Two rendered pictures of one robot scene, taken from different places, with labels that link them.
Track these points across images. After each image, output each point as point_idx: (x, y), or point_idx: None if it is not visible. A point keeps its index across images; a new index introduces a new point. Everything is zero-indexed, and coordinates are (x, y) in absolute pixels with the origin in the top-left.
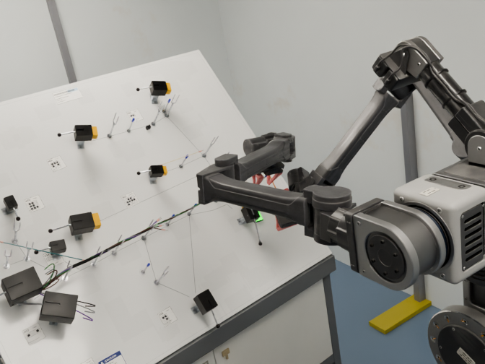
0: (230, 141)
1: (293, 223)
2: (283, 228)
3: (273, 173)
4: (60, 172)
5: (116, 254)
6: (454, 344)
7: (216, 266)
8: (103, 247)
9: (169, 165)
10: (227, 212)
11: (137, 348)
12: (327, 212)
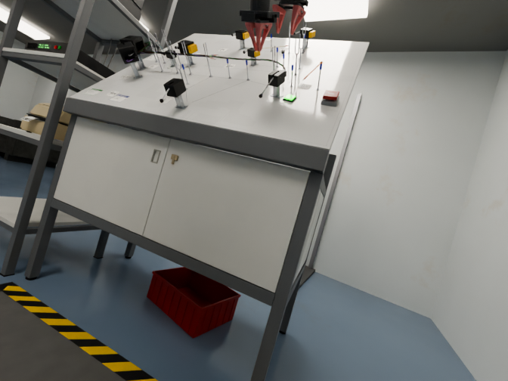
0: (330, 69)
1: (252, 17)
2: (246, 26)
3: (287, 3)
4: (219, 51)
5: (190, 75)
6: None
7: (222, 100)
8: (190, 71)
9: (271, 64)
10: (272, 89)
11: (134, 100)
12: None
